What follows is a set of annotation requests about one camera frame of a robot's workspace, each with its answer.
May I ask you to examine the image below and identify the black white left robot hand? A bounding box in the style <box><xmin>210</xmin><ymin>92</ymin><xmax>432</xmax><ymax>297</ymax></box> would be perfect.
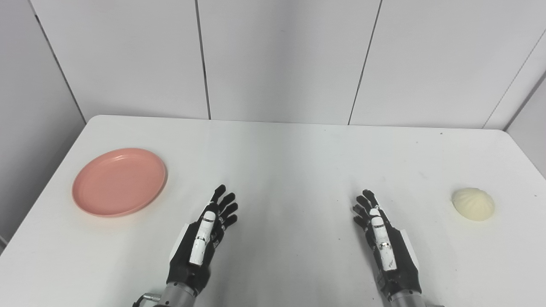
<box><xmin>166</xmin><ymin>184</ymin><xmax>238</xmax><ymax>297</ymax></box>

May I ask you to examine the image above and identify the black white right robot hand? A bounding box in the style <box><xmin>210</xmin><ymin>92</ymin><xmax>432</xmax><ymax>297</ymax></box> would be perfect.
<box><xmin>352</xmin><ymin>189</ymin><xmax>423</xmax><ymax>301</ymax></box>

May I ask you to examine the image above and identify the cream steamed bun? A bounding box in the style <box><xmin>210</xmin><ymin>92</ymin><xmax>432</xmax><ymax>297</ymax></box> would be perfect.
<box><xmin>451</xmin><ymin>187</ymin><xmax>495</xmax><ymax>221</ymax></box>

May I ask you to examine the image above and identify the pink round plate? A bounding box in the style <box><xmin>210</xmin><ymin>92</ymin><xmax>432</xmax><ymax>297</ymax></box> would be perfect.
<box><xmin>72</xmin><ymin>148</ymin><xmax>168</xmax><ymax>218</ymax></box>

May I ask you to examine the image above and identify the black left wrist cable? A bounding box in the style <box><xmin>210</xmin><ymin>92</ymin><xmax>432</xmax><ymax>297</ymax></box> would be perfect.
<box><xmin>132</xmin><ymin>293</ymin><xmax>162</xmax><ymax>307</ymax></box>

